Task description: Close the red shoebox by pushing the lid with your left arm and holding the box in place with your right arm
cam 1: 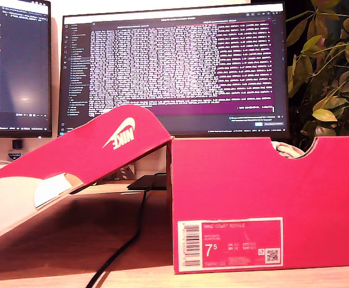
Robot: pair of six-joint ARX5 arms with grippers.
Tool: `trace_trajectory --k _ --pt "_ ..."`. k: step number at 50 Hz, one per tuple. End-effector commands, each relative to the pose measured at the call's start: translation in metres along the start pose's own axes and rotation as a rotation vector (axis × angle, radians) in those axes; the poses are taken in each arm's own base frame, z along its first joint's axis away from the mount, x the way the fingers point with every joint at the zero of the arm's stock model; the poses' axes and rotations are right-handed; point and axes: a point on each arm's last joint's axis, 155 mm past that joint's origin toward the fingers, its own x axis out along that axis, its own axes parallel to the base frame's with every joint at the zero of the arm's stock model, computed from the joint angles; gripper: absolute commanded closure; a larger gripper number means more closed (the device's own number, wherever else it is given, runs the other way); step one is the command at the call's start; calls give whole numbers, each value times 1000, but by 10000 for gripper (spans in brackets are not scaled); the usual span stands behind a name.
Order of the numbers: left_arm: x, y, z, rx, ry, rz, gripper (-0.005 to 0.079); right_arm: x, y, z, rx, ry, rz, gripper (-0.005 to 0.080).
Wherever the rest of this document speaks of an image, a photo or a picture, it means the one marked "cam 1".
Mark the shield-shaped badge sticker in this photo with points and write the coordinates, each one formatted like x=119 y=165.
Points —
x=14 y=155

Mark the red Nike shoebox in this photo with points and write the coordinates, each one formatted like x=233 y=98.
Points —
x=237 y=186

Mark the dark printed package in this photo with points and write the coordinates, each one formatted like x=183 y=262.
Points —
x=126 y=172

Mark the small black cube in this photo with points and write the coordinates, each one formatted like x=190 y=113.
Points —
x=17 y=144

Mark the green leafy houseplant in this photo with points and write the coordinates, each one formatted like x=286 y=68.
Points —
x=324 y=115

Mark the wide computer monitor with terminal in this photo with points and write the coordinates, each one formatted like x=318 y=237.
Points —
x=177 y=60

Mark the dark computer monitor with code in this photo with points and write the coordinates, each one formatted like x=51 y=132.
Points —
x=18 y=75

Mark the flat black device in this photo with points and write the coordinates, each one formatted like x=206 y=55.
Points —
x=147 y=182

